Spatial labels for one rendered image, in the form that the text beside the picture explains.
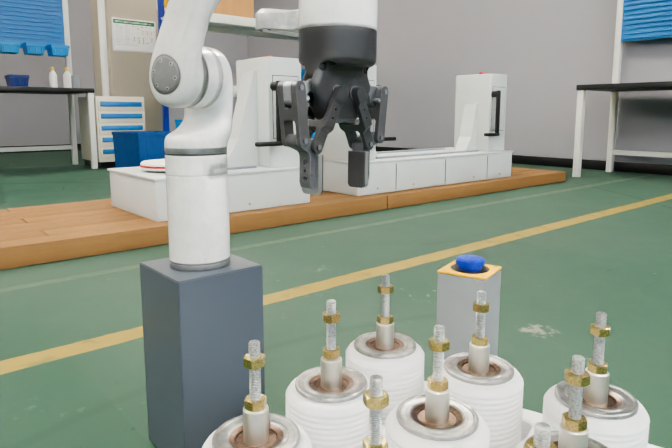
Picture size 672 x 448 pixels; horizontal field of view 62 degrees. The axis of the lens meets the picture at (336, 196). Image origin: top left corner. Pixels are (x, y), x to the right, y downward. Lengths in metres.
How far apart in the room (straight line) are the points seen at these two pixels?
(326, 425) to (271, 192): 2.19
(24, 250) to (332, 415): 1.78
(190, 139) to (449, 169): 2.92
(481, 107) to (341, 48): 3.62
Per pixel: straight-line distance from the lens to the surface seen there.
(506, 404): 0.65
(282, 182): 2.75
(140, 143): 4.87
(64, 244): 2.27
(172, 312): 0.85
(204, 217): 0.84
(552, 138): 6.05
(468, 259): 0.81
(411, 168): 3.37
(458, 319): 0.81
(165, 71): 0.83
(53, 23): 6.45
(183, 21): 0.82
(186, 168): 0.84
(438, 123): 6.86
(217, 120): 0.86
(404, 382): 0.68
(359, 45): 0.53
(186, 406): 0.89
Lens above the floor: 0.53
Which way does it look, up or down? 8 degrees down
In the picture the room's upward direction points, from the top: straight up
